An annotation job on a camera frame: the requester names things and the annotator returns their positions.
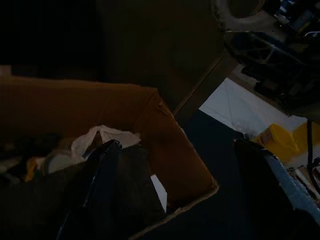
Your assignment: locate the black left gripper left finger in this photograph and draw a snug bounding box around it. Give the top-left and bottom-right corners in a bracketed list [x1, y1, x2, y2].
[56, 139, 123, 240]

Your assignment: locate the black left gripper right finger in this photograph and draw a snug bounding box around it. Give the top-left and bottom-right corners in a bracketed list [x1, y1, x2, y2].
[234, 138, 320, 240]

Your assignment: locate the dark grey crumpled trash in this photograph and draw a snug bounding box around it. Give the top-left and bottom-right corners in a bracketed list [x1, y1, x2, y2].
[117, 145, 166, 222]

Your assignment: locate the brown cardboard rubbish box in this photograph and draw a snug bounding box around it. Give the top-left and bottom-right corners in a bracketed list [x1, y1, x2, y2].
[0, 75, 220, 240]

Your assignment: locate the grey round lid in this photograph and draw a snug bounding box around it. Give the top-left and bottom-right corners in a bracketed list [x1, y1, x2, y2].
[43, 151, 76, 175]

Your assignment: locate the yellow packet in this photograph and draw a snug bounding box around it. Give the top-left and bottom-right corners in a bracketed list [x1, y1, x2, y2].
[253, 121, 320, 161]

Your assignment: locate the white plastic bag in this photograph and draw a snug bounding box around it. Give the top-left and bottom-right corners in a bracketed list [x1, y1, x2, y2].
[70, 124, 142, 162]

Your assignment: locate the white paper scrap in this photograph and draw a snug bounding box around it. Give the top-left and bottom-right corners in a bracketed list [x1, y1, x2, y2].
[149, 174, 168, 212]

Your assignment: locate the white flat board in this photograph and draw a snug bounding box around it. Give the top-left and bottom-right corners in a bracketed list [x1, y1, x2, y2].
[198, 76, 310, 143]

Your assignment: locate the black mesh basket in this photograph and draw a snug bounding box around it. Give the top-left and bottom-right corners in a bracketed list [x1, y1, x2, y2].
[223, 29, 320, 117]

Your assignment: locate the beige round ring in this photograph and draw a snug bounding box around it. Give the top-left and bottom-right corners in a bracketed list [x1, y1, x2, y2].
[210, 0, 266, 26]

